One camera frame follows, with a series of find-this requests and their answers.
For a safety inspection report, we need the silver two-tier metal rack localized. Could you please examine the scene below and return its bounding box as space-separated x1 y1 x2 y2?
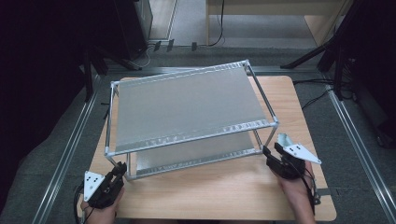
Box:
104 59 280 182

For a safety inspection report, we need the metal floor rail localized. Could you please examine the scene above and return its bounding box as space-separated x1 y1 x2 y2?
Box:
323 74 396 224
102 65 325 77
31 74 104 224

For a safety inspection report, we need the black computer tower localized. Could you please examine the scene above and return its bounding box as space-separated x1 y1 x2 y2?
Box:
113 0 153 62

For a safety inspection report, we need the hand-held gripper cable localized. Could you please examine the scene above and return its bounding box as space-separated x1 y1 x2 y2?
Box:
73 181 94 224
297 167 321 216

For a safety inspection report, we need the black floor cable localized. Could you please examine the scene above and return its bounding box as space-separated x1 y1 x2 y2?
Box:
292 77 334 86
301 90 332 110

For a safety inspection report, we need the light wooden desk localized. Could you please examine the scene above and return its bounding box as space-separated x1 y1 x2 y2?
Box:
205 0 353 48

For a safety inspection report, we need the right hand-held gripper cable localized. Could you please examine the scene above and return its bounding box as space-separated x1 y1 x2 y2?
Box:
297 167 321 216

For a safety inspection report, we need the person's right hand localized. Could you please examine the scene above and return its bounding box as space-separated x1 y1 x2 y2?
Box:
277 161 316 203

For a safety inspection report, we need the black tripod stand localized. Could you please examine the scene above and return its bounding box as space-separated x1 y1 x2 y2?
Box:
82 46 143 102
279 0 365 101

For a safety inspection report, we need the left hand-held gripper cable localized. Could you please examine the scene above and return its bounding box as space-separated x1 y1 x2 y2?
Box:
73 181 94 224

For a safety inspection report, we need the person's left hand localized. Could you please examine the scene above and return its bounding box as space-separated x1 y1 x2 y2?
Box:
79 187 126 224

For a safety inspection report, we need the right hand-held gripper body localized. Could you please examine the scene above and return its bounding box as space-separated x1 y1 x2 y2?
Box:
271 143 322 181

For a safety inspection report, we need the black hanging cable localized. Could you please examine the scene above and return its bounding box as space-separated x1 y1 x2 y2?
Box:
208 0 226 48

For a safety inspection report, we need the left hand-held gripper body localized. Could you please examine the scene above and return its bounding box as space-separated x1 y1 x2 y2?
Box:
83 171 125 209

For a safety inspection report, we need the black curtain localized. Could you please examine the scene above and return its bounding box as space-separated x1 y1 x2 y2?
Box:
0 0 118 216

